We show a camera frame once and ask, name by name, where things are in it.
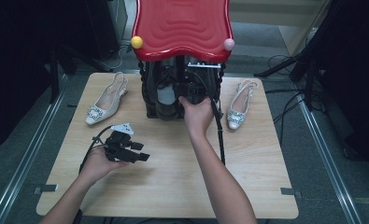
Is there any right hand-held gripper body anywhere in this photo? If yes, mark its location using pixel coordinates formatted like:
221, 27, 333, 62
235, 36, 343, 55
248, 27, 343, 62
174, 62, 222, 105

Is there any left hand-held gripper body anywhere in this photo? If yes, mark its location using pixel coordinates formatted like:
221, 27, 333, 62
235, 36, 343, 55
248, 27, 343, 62
104, 122, 135, 163

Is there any black leather shoe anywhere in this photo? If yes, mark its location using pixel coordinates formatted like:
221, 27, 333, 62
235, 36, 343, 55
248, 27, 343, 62
153, 59, 185, 121

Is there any white jewelled slingback heel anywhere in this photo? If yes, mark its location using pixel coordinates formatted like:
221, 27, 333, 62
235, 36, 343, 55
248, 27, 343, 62
226, 79, 259, 131
85, 71, 129, 126

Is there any red and black shoe rack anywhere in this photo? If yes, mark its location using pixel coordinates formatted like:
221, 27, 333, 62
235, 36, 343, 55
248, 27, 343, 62
131, 0, 234, 120

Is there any person's right hand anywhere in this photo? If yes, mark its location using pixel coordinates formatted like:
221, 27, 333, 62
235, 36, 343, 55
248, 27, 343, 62
177, 95, 216, 138

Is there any person's left hand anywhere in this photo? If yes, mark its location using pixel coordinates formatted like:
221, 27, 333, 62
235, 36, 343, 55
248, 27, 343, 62
78, 146, 130, 186

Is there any pink ball knob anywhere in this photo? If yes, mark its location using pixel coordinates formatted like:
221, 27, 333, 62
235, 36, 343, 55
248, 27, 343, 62
223, 37, 236, 51

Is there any yellow ball knob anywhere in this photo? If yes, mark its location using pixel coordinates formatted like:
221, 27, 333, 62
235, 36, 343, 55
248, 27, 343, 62
130, 35, 144, 49

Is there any black tripod stand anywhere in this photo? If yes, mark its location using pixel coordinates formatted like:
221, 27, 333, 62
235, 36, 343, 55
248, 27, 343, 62
253, 50, 317, 110

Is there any black metal stand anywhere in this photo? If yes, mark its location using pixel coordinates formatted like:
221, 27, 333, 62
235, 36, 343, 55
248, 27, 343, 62
48, 43, 111, 104

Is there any dark cabinet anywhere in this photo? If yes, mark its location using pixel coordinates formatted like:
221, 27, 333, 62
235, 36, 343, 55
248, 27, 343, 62
85, 0, 129, 62

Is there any left hand-held gripper cable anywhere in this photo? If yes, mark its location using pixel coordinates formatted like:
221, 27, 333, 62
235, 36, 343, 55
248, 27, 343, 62
78, 125, 115, 174

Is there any hand-held gripper cable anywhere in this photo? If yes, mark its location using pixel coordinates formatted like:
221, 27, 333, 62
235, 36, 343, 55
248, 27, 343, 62
185, 70, 227, 166
78, 125, 115, 174

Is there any right hand-held gripper cable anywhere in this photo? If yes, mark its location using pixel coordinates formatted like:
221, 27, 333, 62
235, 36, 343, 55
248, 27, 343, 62
185, 70, 227, 166

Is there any white floor cable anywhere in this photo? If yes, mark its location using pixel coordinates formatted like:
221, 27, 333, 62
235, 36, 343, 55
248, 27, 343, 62
101, 45, 129, 71

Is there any grey table bracket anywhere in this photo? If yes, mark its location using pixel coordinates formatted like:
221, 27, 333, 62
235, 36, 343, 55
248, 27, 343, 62
32, 184, 59, 196
279, 187, 303, 199

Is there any metal floor rail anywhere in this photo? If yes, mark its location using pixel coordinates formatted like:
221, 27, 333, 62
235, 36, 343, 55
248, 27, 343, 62
295, 92, 363, 224
0, 74, 69, 224

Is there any black floor cable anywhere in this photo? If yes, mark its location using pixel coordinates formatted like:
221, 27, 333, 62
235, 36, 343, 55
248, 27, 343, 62
264, 88, 307, 125

